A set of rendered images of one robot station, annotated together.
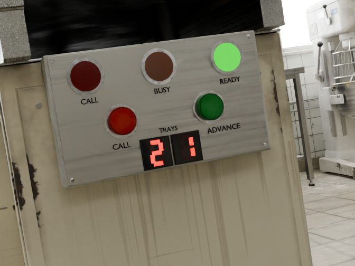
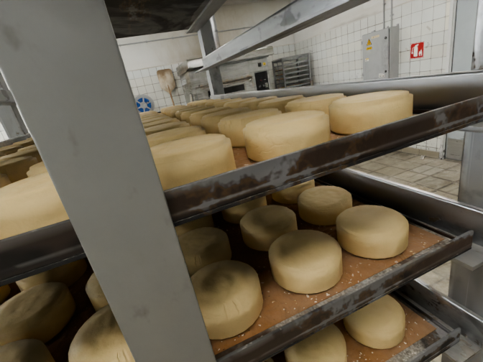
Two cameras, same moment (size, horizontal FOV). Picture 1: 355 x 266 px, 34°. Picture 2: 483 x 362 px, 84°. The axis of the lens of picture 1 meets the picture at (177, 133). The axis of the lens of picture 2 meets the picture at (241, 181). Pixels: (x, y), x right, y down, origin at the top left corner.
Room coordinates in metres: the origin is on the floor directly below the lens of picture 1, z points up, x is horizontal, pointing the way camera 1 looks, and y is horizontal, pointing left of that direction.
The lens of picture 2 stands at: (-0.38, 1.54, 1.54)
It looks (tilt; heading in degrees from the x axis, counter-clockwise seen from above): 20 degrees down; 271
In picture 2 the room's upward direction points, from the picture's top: 11 degrees counter-clockwise
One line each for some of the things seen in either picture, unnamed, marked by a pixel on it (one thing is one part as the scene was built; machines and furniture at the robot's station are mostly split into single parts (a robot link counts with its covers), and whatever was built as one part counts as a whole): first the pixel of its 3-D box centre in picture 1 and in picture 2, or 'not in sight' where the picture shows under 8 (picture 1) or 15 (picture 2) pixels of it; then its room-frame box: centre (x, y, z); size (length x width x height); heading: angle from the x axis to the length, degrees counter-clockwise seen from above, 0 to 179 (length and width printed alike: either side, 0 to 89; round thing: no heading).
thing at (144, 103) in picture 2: not in sight; (149, 123); (1.35, -4.02, 1.10); 0.41 x 0.17 x 1.10; 19
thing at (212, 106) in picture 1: (209, 106); not in sight; (0.65, -0.04, 0.76); 0.03 x 0.02 x 0.03; 107
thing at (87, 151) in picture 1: (160, 105); not in sight; (0.65, 0.01, 0.77); 0.24 x 0.04 x 0.14; 107
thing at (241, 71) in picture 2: not in sight; (231, 111); (-0.33, -4.01, 1.00); 1.56 x 1.20 x 2.01; 19
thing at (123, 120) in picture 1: (121, 121); not in sight; (0.62, 0.06, 0.76); 0.03 x 0.02 x 0.03; 107
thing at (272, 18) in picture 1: (112, 74); not in sight; (1.63, 0.15, 0.87); 2.01 x 0.03 x 0.07; 17
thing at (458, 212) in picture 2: not in sight; (266, 155); (-0.42, 1.10, 1.41); 0.64 x 0.03 x 0.03; 109
